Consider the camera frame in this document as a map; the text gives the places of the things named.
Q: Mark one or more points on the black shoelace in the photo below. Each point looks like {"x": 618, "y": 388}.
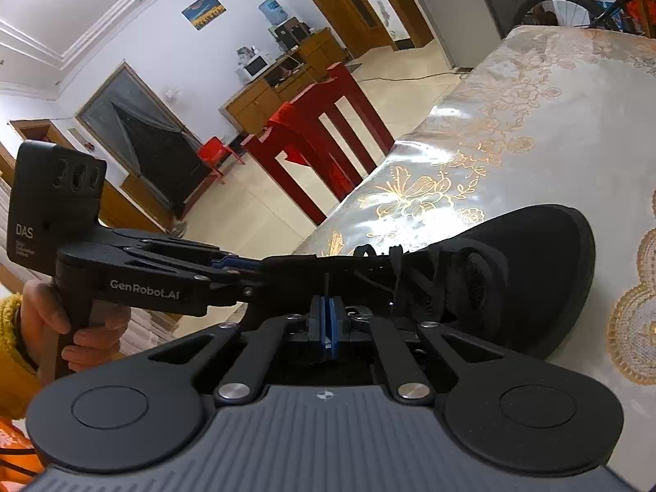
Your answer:
{"x": 366, "y": 279}

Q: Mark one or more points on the floral lace tablecloth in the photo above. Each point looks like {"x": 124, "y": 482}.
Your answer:
{"x": 553, "y": 115}

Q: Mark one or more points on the framed wall picture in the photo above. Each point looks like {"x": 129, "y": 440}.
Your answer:
{"x": 202, "y": 12}

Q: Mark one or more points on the white microwave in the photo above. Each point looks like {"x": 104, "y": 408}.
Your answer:
{"x": 253, "y": 68}

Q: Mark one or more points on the wooden sideboard cabinet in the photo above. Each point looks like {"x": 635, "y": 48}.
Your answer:
{"x": 250, "y": 108}

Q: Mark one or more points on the blue water dispenser bottle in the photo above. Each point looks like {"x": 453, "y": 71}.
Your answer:
{"x": 275, "y": 14}

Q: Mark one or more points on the black sneaker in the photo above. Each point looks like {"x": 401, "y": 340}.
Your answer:
{"x": 519, "y": 281}

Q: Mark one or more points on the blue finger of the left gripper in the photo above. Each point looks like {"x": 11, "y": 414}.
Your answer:
{"x": 234, "y": 262}

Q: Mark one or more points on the person's left hand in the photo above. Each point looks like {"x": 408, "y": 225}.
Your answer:
{"x": 41, "y": 308}

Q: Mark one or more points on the black bicycle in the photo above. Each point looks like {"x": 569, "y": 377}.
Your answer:
{"x": 611, "y": 15}

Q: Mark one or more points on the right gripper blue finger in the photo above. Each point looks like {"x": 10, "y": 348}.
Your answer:
{"x": 338, "y": 326}
{"x": 317, "y": 327}

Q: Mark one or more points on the red wooden chair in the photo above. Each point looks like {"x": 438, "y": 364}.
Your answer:
{"x": 296, "y": 130}

